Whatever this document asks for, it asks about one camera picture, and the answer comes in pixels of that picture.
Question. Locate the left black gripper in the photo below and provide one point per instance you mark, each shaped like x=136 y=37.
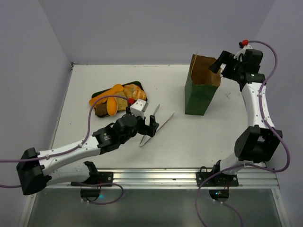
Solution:
x=150 y=130

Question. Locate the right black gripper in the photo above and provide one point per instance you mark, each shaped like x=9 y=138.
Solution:
x=227 y=68

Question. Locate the green paper bag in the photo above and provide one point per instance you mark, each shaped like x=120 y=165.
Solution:
x=201 y=85

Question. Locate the round scored bun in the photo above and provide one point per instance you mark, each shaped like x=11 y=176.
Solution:
x=139 y=94

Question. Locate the sliced toast bread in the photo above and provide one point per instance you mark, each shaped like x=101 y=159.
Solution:
x=122 y=103

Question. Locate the round flower bread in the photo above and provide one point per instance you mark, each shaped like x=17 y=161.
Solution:
x=129 y=89

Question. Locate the oval orange bread roll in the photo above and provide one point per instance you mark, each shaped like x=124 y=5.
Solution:
x=112 y=106

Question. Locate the long orange bread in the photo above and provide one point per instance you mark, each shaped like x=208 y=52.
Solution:
x=104 y=97

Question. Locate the brown blurred bread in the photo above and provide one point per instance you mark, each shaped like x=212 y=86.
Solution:
x=101 y=110

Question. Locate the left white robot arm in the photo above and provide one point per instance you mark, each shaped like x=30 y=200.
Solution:
x=39 y=169

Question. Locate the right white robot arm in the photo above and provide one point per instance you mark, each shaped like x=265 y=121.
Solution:
x=260 y=140

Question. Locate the dark green tray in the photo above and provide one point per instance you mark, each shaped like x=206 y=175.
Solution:
x=134 y=82

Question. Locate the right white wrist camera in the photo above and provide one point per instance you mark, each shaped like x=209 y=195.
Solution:
x=244 y=45

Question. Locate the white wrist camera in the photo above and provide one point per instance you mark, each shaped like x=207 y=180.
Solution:
x=138 y=108
x=244 y=45

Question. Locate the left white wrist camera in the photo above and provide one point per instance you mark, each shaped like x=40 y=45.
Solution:
x=138 y=108

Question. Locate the aluminium mounting rail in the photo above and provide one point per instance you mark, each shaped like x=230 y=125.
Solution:
x=161 y=178

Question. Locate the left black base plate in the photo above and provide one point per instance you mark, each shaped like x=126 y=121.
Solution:
x=104 y=177

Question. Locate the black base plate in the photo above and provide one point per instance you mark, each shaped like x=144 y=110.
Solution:
x=104 y=177
x=206 y=178

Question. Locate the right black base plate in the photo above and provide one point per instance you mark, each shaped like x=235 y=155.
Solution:
x=206 y=178

